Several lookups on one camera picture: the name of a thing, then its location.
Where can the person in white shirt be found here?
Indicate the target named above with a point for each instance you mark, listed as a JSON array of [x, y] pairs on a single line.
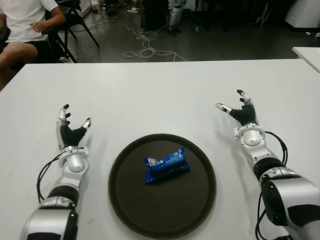
[[22, 20]]

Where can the white side table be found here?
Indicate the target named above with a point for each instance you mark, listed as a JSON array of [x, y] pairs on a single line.
[[310, 53]]

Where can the small floor power socket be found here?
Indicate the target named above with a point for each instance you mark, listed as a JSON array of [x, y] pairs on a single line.
[[64, 60]]

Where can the black folding chair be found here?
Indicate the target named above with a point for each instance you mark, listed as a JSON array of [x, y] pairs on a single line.
[[72, 18]]

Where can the black cabinet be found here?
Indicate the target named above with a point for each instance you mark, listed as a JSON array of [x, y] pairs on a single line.
[[155, 15]]

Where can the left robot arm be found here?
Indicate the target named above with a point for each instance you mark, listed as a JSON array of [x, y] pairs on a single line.
[[75, 162]]

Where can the round brown tray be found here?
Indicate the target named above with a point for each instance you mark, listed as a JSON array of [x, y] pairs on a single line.
[[162, 200]]

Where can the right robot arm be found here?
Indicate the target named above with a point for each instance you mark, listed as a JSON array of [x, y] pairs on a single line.
[[252, 137]]

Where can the white power strip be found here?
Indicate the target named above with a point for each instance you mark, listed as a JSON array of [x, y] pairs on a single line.
[[134, 10]]

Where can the white machine housing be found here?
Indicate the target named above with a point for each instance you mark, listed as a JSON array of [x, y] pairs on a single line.
[[305, 12]]

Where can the blue Oreo packet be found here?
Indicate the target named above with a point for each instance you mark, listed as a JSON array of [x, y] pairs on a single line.
[[166, 165]]

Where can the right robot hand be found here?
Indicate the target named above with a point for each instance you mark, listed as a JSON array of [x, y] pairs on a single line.
[[245, 113]]

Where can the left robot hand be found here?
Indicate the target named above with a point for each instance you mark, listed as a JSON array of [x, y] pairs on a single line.
[[68, 133]]

